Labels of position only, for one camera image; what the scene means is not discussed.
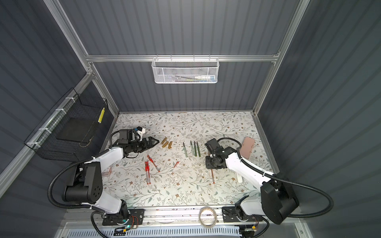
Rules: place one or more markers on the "floral patterned table mat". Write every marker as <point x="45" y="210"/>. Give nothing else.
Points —
<point x="190" y="183"/>

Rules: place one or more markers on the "pink eraser block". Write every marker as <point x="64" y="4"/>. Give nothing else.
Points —
<point x="247" y="147"/>

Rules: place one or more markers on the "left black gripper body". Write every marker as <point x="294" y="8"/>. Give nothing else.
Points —
<point x="143" y="144"/>

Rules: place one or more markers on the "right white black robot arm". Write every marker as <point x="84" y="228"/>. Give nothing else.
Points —
<point x="278" y="199"/>

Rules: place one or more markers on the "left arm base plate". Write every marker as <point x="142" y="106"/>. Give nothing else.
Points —
<point x="133" y="217"/>

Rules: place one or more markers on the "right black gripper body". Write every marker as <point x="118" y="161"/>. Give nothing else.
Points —
<point x="211" y="162"/>

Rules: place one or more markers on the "small clear plastic box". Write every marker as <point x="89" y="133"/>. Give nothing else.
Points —
<point x="107" y="172"/>

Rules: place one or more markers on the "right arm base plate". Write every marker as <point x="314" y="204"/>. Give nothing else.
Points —
<point x="233" y="214"/>

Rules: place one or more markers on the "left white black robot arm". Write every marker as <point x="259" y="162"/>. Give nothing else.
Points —
<point x="85" y="186"/>

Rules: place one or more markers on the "white wire mesh basket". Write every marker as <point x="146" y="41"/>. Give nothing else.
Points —
<point x="194" y="70"/>

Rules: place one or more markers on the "black wire basket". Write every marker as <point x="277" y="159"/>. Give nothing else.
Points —
<point x="77" y="131"/>

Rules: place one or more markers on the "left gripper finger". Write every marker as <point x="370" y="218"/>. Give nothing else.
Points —
<point x="152" y="144"/>
<point x="153" y="140"/>

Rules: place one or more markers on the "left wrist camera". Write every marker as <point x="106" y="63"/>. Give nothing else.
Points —
<point x="140" y="130"/>

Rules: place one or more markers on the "clear tape roll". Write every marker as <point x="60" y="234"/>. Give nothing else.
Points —
<point x="207" y="217"/>

